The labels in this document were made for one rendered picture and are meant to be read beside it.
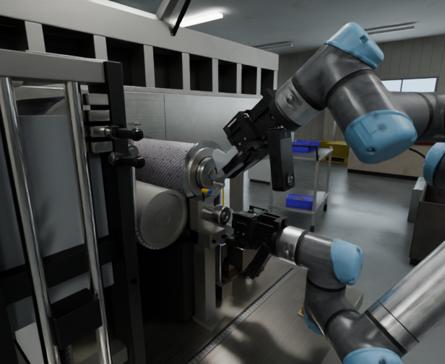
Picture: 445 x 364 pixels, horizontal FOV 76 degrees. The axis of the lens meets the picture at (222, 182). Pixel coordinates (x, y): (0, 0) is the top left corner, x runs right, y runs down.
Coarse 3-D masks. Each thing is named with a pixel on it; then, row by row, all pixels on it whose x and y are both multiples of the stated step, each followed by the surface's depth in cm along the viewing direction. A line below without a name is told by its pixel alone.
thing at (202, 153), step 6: (204, 150) 62; (210, 150) 64; (198, 156) 61; (204, 156) 62; (210, 156) 64; (192, 162) 60; (198, 162) 61; (192, 168) 60; (192, 174) 60; (192, 180) 61; (192, 186) 61; (198, 186) 62; (192, 192) 62; (198, 192) 63
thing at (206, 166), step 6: (204, 162) 61; (210, 162) 62; (198, 168) 61; (204, 168) 61; (210, 168) 63; (216, 168) 64; (198, 174) 61; (204, 174) 61; (210, 174) 62; (216, 174) 65; (198, 180) 61; (204, 180) 61; (210, 180) 63; (204, 186) 62; (210, 186) 63; (216, 186) 65
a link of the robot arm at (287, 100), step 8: (288, 80) 46; (280, 88) 47; (288, 88) 45; (280, 96) 46; (288, 96) 44; (296, 96) 44; (280, 104) 46; (288, 104) 45; (296, 104) 45; (304, 104) 44; (280, 112) 47; (288, 112) 46; (296, 112) 45; (304, 112) 45; (312, 112) 45; (288, 120) 47; (296, 120) 46; (304, 120) 47
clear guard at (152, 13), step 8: (104, 0) 76; (112, 0) 77; (120, 0) 78; (128, 0) 79; (136, 0) 80; (144, 0) 82; (152, 0) 83; (160, 0) 84; (128, 8) 81; (136, 8) 83; (144, 8) 84; (152, 8) 85; (160, 8) 87; (152, 16) 88
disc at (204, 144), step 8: (200, 144) 61; (208, 144) 63; (216, 144) 65; (192, 152) 60; (184, 160) 59; (184, 168) 59; (184, 176) 59; (184, 184) 60; (184, 192) 60; (216, 192) 68
